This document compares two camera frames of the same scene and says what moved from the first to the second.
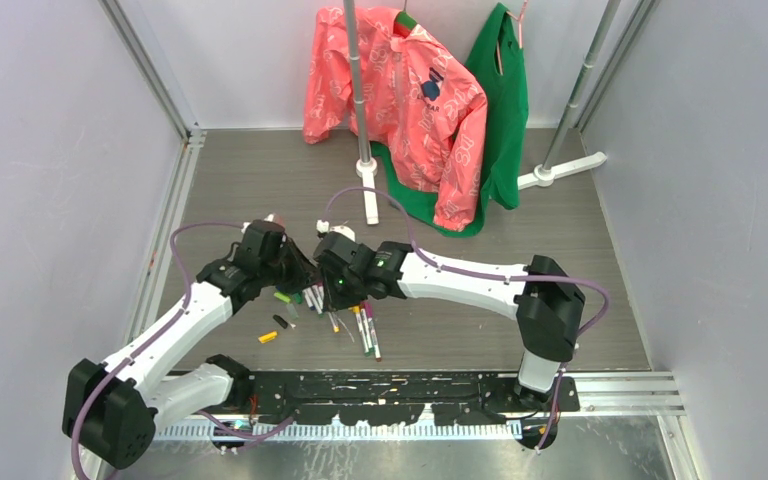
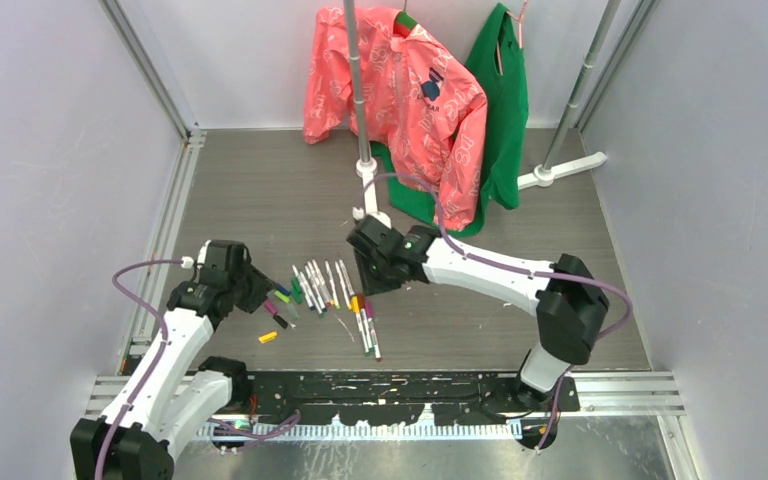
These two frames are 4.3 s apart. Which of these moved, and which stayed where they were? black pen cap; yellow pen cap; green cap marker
Moved: green cap marker
Stayed: yellow pen cap; black pen cap
